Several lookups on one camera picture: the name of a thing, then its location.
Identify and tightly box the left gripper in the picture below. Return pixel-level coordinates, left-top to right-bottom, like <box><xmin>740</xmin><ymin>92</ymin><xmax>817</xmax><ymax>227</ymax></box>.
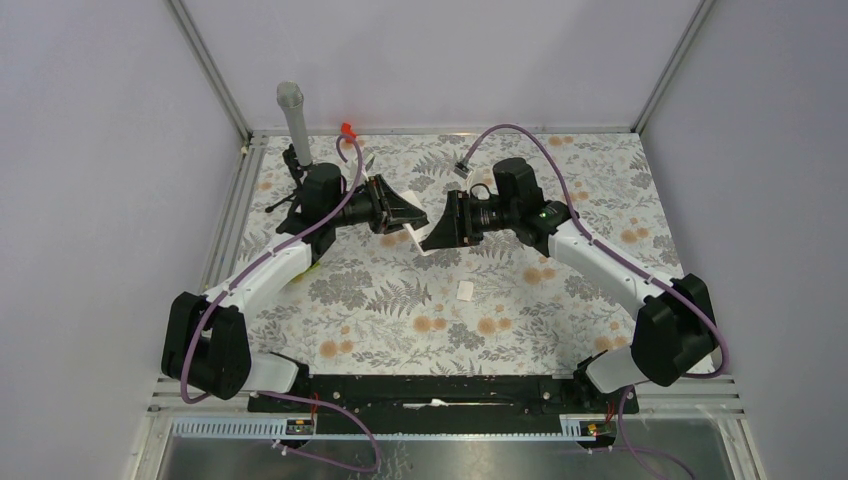
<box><xmin>329</xmin><ymin>175</ymin><xmax>427</xmax><ymax>235</ymax></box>

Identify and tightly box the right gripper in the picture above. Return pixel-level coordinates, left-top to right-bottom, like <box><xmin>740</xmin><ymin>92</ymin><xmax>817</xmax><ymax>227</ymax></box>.
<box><xmin>422</xmin><ymin>190</ymin><xmax>518</xmax><ymax>252</ymax></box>

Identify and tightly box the white red remote control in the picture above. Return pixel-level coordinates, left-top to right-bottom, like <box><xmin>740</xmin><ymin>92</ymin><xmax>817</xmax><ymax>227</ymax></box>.
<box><xmin>396</xmin><ymin>190</ymin><xmax>432</xmax><ymax>258</ymax></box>

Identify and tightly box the white battery cover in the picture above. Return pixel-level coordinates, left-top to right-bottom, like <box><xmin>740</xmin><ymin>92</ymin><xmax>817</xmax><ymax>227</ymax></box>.
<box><xmin>456</xmin><ymin>281</ymin><xmax>474</xmax><ymax>302</ymax></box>

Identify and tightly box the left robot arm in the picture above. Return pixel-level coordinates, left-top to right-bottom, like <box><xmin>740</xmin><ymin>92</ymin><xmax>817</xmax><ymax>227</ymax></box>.
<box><xmin>162</xmin><ymin>163</ymin><xmax>428</xmax><ymax>411</ymax></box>

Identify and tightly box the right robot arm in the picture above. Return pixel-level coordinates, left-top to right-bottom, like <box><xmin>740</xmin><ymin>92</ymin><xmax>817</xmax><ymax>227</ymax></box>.
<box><xmin>420</xmin><ymin>158</ymin><xmax>720</xmax><ymax>412</ymax></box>

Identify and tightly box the floral table mat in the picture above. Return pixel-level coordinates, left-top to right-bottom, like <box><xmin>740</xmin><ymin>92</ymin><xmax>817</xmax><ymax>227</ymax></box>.
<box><xmin>248</xmin><ymin>131</ymin><xmax>683</xmax><ymax>375</ymax></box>

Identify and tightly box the red plastic block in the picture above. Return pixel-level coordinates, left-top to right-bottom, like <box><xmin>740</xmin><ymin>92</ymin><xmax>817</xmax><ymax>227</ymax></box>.
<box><xmin>340</xmin><ymin>122</ymin><xmax>357</xmax><ymax>144</ymax></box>

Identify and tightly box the black microphone stand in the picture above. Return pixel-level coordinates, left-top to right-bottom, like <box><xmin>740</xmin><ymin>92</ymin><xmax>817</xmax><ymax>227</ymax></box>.
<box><xmin>264</xmin><ymin>144</ymin><xmax>313</xmax><ymax>215</ymax></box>

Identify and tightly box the grey microphone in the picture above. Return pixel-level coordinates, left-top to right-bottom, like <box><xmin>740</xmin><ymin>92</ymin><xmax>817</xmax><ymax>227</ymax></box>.
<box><xmin>276</xmin><ymin>81</ymin><xmax>313</xmax><ymax>167</ymax></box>

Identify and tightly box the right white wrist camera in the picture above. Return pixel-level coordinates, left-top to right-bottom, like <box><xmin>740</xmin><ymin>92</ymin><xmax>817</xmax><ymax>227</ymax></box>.
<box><xmin>453</xmin><ymin>161</ymin><xmax>473</xmax><ymax>179</ymax></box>

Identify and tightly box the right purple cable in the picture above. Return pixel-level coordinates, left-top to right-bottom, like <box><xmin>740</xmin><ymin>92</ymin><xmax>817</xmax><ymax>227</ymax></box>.
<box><xmin>460</xmin><ymin>123</ymin><xmax>731</xmax><ymax>380</ymax></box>

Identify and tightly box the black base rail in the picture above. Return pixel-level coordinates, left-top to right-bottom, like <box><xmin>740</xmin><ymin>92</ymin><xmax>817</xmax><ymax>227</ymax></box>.
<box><xmin>248</xmin><ymin>375</ymin><xmax>639</xmax><ymax>436</ymax></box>

